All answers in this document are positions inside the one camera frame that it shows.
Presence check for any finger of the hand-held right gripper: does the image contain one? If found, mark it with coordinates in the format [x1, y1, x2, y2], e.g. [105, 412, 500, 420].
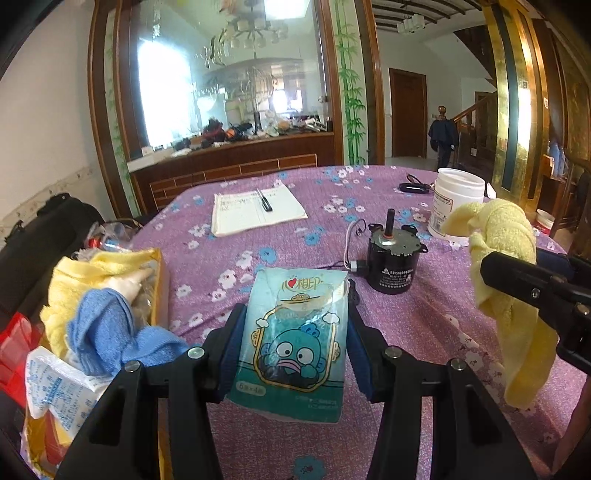
[480, 251, 591, 320]
[536, 249, 591, 284]

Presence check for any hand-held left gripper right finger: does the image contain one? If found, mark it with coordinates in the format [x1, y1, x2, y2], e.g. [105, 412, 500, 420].
[345, 281, 539, 480]

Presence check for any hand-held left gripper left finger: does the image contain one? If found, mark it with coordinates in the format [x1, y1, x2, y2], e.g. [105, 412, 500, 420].
[54, 302, 250, 480]

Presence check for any knotted yellow towel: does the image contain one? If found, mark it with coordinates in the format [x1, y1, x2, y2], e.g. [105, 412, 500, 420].
[440, 198, 560, 410]

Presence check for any teal cartoon tissue packet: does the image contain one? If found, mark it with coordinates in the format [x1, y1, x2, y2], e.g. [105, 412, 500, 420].
[225, 268, 350, 424]

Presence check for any yellow cardboard box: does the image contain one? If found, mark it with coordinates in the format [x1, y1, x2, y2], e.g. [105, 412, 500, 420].
[21, 248, 171, 480]

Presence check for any blue towel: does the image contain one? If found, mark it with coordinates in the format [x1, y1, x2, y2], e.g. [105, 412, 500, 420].
[67, 288, 191, 378]

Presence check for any white blue-print tissue packet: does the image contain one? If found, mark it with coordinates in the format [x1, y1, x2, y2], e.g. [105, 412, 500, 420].
[24, 346, 112, 440]

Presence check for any red white bucket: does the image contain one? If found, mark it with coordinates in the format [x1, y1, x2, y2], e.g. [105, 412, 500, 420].
[534, 209, 563, 238]

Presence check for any wooden chair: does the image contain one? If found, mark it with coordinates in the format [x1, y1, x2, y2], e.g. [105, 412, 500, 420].
[549, 154, 591, 252]

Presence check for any purple floral tablecloth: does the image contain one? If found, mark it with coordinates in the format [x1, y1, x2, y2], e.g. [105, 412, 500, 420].
[124, 164, 591, 480]

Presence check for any white plastic jar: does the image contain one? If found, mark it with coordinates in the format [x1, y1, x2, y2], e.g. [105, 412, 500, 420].
[427, 167, 486, 241]

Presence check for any black motor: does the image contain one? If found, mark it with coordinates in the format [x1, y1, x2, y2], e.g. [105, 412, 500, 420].
[344, 208, 428, 295]

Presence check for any white notebook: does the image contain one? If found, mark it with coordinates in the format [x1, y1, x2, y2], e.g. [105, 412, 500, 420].
[211, 186, 309, 239]

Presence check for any person in dark clothes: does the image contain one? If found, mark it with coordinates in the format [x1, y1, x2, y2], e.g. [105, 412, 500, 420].
[428, 117, 461, 171]

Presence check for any wooden stair railing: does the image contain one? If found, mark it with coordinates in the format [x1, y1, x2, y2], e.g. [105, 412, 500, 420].
[436, 92, 497, 171]

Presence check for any gold pillar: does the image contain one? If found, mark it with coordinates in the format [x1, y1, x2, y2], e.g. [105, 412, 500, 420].
[482, 0, 555, 213]

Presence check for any clear plastic bag bundle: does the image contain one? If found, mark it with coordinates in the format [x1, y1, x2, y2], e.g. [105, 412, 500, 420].
[74, 220, 141, 260]

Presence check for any wooden door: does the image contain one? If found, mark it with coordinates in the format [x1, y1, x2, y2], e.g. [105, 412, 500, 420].
[389, 68, 428, 160]

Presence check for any red foil bag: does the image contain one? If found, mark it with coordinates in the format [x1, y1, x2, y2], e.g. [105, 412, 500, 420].
[0, 311, 43, 408]

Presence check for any pile of assorted clutter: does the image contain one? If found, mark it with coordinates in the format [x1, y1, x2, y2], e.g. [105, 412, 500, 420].
[154, 113, 334, 151]

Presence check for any black bag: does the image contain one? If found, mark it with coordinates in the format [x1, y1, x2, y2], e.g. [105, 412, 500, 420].
[0, 193, 108, 324]

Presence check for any bamboo painted glass partition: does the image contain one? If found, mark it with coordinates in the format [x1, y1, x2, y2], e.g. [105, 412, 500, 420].
[88, 0, 386, 206]

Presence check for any ceiling lamp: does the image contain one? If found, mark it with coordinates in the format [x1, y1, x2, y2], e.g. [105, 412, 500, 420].
[396, 13, 426, 36]

